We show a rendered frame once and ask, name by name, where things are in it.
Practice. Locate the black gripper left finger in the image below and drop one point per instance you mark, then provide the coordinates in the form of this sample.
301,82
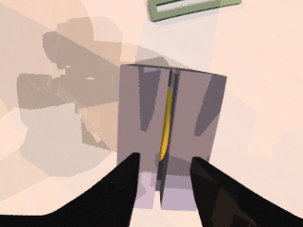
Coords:
108,203

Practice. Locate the gold coin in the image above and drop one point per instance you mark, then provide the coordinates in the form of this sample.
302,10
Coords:
163,147

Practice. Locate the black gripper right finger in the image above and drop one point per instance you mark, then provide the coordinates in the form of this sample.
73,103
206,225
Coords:
224,202

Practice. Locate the green rectangular frame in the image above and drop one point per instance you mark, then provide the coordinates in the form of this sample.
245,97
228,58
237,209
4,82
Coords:
189,9

